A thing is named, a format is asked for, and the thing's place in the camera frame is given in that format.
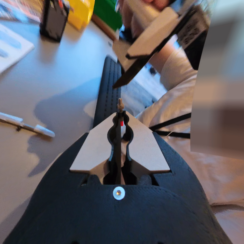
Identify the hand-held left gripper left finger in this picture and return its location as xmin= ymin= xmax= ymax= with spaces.
xmin=69 ymin=112 xmax=117 ymax=182

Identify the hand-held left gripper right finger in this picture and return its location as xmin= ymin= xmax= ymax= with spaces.
xmin=124 ymin=111 xmax=170 ymax=184

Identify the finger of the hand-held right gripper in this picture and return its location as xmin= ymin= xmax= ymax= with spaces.
xmin=125 ymin=7 xmax=180 ymax=60
xmin=112 ymin=39 xmax=159 ymax=89

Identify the thin red metal pin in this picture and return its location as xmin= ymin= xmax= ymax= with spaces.
xmin=115 ymin=98 xmax=125 ymax=184

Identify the person's right forearm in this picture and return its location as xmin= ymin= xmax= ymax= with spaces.
xmin=148 ymin=41 xmax=183 ymax=74

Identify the grey desk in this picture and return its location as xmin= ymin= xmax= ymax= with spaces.
xmin=0 ymin=17 xmax=168 ymax=229

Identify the person's right hand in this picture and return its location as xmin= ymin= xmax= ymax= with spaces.
xmin=122 ymin=0 xmax=173 ymax=38

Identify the black ribbed pad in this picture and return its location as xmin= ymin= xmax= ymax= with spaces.
xmin=93 ymin=56 xmax=122 ymax=128

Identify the green plastic bin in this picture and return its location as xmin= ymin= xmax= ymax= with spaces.
xmin=93 ymin=0 xmax=123 ymax=32

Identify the person in white shirt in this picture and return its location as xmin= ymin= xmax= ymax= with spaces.
xmin=135 ymin=48 xmax=244 ymax=244

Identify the white metal hand tool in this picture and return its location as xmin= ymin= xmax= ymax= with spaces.
xmin=0 ymin=111 xmax=56 ymax=138

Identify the yellow plastic bin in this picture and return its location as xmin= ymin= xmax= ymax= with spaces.
xmin=67 ymin=0 xmax=95 ymax=31

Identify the black box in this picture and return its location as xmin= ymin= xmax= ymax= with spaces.
xmin=39 ymin=0 xmax=70 ymax=43

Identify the white paper sheet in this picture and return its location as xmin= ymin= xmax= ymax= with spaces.
xmin=0 ymin=24 xmax=35 ymax=74

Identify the black strap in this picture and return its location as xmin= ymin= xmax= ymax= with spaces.
xmin=154 ymin=130 xmax=191 ymax=139
xmin=149 ymin=112 xmax=191 ymax=132

